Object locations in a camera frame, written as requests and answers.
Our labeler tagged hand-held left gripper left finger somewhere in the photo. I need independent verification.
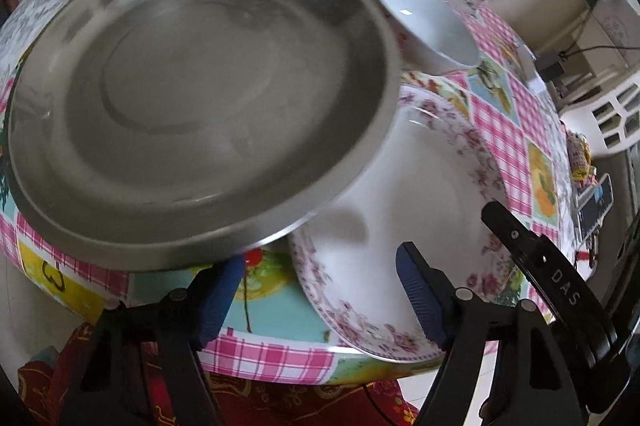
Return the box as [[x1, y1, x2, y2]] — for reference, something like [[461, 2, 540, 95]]
[[60, 256, 246, 426]]

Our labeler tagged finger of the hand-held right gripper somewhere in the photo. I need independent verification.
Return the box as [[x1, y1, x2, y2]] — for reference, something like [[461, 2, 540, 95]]
[[481, 201, 548, 269]]

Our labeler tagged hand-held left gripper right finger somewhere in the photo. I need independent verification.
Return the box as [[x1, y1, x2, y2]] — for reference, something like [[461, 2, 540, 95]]
[[395, 242, 596, 426]]

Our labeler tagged white floral rim plate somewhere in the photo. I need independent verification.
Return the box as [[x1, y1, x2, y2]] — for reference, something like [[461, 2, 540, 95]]
[[289, 83, 511, 364]]

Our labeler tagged large stainless steel plate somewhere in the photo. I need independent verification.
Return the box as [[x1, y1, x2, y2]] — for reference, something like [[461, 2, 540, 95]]
[[6, 0, 403, 269]]

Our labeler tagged dark labelled box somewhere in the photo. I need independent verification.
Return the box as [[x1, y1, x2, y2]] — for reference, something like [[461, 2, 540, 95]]
[[575, 173, 616, 238]]

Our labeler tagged yellow red snack packet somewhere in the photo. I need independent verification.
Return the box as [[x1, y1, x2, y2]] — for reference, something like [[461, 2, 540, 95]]
[[565, 131, 594, 183]]

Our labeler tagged pink checked tablecloth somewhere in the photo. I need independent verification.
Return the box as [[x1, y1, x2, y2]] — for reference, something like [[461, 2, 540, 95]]
[[0, 0, 576, 387]]

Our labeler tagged red patterned cloth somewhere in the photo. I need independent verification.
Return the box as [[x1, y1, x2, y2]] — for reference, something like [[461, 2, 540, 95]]
[[17, 325, 422, 426]]

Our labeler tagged white plastic chair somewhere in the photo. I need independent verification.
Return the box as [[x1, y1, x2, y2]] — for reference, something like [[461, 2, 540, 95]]
[[557, 68, 640, 153]]

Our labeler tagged black charger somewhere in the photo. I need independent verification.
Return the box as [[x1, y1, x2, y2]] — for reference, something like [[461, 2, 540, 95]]
[[535, 51, 569, 83]]

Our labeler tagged plain white bowl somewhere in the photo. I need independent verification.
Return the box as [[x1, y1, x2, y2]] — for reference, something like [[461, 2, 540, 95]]
[[372, 0, 482, 76]]

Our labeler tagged white appliance with teal cloth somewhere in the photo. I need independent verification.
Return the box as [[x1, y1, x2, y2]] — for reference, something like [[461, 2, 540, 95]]
[[584, 0, 640, 73]]

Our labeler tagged white grey floral cloth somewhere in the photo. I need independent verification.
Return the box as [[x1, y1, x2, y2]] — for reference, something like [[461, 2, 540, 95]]
[[0, 0, 108, 74]]

